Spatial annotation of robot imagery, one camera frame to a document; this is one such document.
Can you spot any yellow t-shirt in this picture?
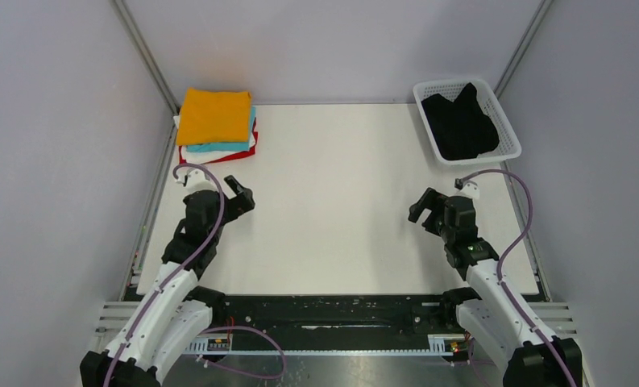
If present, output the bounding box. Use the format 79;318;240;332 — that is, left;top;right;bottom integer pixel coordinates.
176;88;251;146

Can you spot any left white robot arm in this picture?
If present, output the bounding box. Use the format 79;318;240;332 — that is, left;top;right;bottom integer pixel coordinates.
80;175;255;386

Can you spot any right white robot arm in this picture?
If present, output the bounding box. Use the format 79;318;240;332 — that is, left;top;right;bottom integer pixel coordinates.
408;188;583;386

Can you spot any folded teal t-shirt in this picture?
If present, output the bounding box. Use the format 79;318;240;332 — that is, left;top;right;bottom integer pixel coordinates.
185;106;256;153

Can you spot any folded white t-shirt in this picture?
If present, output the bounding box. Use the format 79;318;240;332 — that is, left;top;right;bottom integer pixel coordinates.
172;113;259;165

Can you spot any folded red t-shirt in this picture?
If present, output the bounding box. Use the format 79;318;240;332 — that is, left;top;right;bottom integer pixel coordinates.
177;119;259;165

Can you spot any black t-shirt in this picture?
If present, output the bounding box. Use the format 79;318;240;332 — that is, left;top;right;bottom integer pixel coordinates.
421;83;500;160

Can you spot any white plastic basket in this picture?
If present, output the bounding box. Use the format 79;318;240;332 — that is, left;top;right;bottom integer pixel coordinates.
413;78;522;166

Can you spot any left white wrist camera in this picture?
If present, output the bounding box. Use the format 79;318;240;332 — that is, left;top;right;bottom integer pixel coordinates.
175;167;218;194

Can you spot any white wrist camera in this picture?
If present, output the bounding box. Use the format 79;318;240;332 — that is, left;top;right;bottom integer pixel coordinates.
175;167;218;194
454;178;480;200

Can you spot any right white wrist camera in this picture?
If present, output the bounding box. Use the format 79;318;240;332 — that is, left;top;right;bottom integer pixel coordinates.
454;178;480;200

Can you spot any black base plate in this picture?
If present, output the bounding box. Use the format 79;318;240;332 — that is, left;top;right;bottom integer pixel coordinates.
207;294;470;352

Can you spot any slotted cable duct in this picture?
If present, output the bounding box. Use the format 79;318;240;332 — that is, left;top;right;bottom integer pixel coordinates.
183;335;463;356

